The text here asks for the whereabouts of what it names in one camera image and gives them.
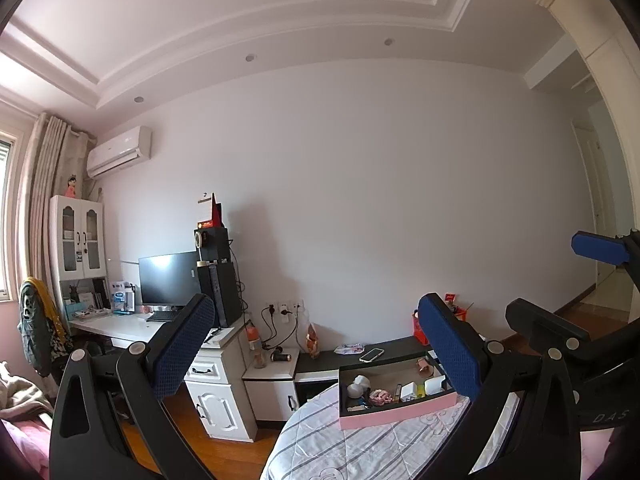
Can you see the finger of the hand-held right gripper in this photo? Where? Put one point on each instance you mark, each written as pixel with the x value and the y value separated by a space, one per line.
pixel 597 249
pixel 545 325

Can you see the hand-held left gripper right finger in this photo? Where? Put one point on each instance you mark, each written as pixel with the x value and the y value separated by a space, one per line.
pixel 450 345

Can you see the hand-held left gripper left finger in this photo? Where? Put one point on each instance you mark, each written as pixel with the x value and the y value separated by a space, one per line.
pixel 185 340

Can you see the pink storage box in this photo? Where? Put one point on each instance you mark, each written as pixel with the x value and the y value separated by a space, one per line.
pixel 390 412

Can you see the white plastic figurine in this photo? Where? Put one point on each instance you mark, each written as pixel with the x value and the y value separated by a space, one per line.
pixel 357 387

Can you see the red pen holder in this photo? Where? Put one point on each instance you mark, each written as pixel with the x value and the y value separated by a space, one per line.
pixel 450 310

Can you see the white door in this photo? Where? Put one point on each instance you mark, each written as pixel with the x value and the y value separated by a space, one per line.
pixel 595 210

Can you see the white curved plastic piece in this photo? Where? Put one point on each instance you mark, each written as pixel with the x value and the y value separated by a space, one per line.
pixel 436 385

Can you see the black computer monitor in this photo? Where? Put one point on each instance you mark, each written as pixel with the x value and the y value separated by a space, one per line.
pixel 167 280

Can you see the white drawer cabinet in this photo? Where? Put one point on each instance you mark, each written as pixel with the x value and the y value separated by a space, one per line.
pixel 220 395

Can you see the white desk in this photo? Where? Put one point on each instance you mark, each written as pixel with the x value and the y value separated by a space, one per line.
pixel 115 330

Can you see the orange cap bottle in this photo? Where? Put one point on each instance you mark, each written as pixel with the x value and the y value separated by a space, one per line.
pixel 256 345

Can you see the blue box on desk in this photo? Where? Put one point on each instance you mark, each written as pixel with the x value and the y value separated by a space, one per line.
pixel 121 297

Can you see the white smartphone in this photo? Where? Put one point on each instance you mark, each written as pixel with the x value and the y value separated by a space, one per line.
pixel 371 355

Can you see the pink hair scrunchie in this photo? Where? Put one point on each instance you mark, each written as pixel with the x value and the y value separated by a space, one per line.
pixel 382 396

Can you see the white nightstand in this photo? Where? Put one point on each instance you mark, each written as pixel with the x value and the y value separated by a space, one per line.
pixel 270 390

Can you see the black speaker box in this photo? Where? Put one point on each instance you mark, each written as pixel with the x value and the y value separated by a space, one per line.
pixel 212 245

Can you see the printed pouch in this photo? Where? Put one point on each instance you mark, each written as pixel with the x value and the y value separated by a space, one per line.
pixel 349 348

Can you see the black low cabinet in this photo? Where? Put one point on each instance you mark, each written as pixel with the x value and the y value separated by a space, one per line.
pixel 325 365

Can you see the red box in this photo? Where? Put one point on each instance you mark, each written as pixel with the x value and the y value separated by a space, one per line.
pixel 212 212

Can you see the office chair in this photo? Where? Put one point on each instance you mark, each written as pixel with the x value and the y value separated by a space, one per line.
pixel 37 325

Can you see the white glass door cabinet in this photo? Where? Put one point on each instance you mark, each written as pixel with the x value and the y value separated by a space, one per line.
pixel 75 240

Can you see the grey blanket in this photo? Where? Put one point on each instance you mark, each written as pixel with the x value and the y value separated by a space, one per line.
pixel 20 392

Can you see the pink doll ornament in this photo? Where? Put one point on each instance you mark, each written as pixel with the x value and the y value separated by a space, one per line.
pixel 71 187

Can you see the white air conditioner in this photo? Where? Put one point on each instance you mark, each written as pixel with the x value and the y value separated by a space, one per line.
pixel 120 152

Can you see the pink bed sheet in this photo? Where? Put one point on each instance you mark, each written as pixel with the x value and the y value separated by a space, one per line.
pixel 20 452

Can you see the beige curtain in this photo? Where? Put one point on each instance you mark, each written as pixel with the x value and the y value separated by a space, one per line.
pixel 47 185

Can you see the window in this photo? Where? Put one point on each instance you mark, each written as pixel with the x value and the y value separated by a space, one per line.
pixel 6 210

